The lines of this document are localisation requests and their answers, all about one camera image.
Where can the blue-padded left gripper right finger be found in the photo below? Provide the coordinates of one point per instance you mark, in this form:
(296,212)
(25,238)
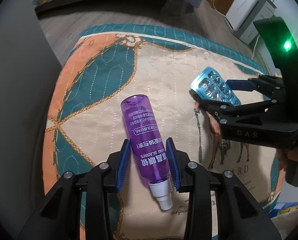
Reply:
(239,215)

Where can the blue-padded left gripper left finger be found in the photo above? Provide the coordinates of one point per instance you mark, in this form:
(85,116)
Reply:
(58,215)

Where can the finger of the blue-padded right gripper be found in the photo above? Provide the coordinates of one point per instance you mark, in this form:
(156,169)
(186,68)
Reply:
(248,116)
(264,84)

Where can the purple spray bottle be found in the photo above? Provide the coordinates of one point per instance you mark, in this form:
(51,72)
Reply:
(148,148)

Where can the patterned quilted cushion mat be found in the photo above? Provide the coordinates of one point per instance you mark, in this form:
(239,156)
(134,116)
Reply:
(112,62)

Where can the white grey air purifier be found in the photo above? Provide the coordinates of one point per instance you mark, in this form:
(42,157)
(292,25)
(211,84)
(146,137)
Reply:
(242,14)

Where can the blue and yellow bag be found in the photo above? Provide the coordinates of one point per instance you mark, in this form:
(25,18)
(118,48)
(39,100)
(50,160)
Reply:
(282,208)

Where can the blue pill blister pack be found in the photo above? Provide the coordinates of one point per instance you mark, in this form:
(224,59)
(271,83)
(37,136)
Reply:
(209,85)

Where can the person's right hand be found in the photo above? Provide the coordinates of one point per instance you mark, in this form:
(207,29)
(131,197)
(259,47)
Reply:
(284,156)

